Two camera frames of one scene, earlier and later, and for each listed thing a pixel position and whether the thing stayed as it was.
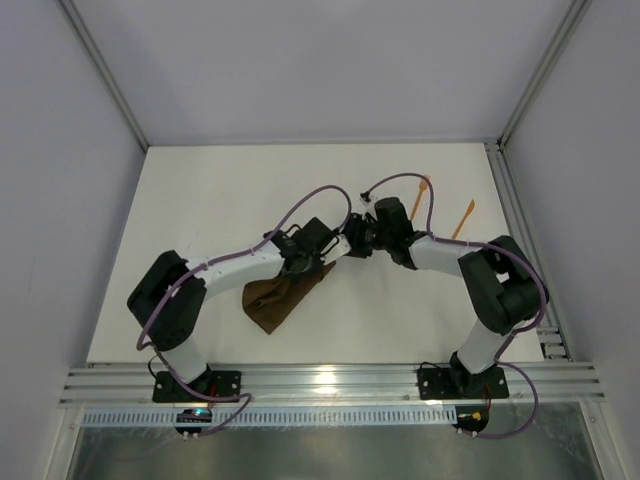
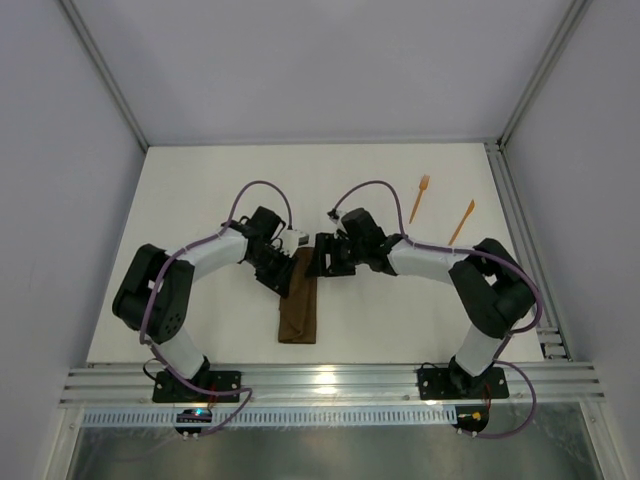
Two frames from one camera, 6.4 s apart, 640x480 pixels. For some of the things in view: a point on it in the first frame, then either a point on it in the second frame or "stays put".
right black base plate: (459, 383) stays put
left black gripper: (304, 264) -> (275, 275)
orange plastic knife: (468, 211) stays put
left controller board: (192, 415) stays put
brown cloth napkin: (271, 300) -> (298, 310)
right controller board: (471, 419) stays put
